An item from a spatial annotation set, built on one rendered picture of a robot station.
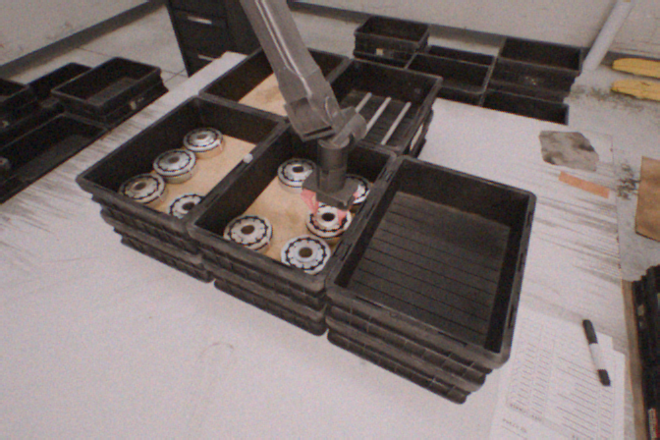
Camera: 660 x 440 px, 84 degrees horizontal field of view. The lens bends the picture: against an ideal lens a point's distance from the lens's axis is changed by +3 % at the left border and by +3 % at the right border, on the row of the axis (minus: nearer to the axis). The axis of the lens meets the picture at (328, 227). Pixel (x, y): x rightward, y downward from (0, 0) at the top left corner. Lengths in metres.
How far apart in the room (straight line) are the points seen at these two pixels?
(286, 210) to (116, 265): 0.45
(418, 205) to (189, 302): 0.59
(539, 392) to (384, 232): 0.43
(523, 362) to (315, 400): 0.43
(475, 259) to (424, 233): 0.12
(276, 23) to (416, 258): 0.51
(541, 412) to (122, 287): 0.94
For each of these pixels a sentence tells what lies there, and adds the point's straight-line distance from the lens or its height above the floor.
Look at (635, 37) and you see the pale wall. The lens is 4.09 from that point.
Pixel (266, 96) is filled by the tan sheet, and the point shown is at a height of 0.83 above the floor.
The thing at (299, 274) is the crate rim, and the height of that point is 0.93.
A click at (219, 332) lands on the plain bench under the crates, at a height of 0.70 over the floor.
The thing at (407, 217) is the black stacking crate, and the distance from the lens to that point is 0.86.
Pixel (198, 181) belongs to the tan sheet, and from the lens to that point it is 0.99.
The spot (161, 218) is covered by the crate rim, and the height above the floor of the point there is 0.93.
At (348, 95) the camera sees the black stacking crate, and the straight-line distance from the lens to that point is 1.28.
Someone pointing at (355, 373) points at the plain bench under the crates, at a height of 0.70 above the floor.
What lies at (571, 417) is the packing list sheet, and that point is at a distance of 0.90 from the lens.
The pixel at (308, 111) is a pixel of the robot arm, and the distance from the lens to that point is 0.63.
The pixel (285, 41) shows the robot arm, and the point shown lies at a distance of 0.62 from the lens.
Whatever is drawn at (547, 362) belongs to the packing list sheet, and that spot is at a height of 0.70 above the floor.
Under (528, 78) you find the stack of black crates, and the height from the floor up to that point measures 0.52.
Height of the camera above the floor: 1.45
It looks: 49 degrees down
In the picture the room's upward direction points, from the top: straight up
